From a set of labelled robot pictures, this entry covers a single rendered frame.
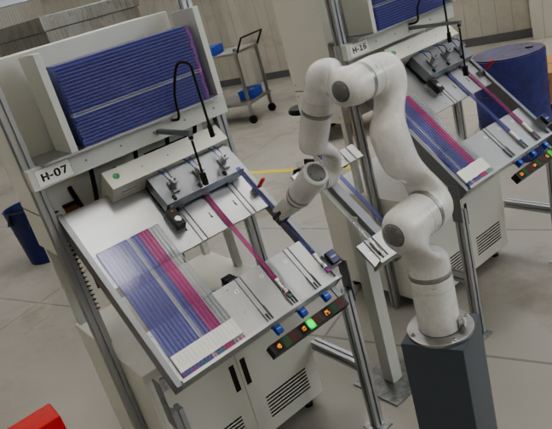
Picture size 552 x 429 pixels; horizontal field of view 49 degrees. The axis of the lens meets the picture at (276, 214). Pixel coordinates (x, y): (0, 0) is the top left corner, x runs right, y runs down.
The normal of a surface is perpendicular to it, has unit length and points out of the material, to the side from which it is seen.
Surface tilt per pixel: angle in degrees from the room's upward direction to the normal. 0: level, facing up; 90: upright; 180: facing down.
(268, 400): 90
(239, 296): 42
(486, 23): 90
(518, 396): 0
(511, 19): 90
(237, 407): 90
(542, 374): 0
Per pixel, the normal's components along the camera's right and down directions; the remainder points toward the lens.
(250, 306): 0.22, -0.57
